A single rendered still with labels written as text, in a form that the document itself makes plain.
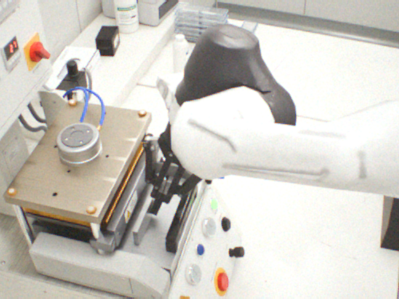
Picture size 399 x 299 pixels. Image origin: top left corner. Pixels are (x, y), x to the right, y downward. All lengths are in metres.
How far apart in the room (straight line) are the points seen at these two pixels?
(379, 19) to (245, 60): 2.81
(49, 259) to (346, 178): 0.59
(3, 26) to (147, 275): 0.49
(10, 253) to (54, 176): 0.22
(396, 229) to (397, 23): 2.37
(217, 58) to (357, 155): 0.25
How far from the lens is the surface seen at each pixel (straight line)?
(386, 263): 1.28
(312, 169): 0.56
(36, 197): 0.90
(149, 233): 1.00
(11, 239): 1.10
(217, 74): 0.71
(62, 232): 1.00
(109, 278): 0.93
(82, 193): 0.89
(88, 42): 1.89
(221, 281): 1.12
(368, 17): 3.48
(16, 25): 0.96
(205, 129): 0.62
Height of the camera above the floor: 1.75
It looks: 43 degrees down
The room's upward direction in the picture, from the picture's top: 2 degrees counter-clockwise
